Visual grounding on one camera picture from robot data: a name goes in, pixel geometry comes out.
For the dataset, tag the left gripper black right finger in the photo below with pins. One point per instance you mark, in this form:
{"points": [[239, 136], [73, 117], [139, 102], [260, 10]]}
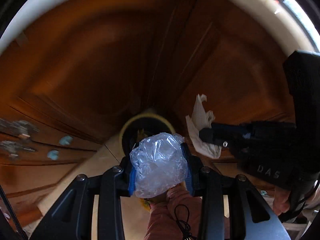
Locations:
{"points": [[220, 134]]}

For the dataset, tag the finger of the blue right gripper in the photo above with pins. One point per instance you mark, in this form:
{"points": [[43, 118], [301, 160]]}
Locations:
{"points": [[189, 177]]}

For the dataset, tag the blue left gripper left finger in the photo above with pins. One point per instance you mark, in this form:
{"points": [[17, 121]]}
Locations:
{"points": [[132, 180]]}

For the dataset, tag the clear plastic bag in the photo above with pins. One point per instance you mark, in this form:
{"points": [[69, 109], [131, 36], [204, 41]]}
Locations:
{"points": [[159, 163]]}

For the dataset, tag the white paper tissue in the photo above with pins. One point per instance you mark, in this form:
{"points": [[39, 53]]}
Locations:
{"points": [[199, 120]]}

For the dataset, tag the round beige trash bin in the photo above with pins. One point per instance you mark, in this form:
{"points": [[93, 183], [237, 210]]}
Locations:
{"points": [[142, 126]]}

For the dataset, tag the right hand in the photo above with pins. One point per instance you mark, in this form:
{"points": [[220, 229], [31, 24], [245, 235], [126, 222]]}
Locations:
{"points": [[280, 203]]}

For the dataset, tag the pink trouser leg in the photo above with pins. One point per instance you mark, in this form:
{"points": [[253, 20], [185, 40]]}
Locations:
{"points": [[171, 210]]}

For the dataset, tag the wooden cabinet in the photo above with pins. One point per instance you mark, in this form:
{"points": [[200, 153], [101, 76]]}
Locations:
{"points": [[75, 75]]}

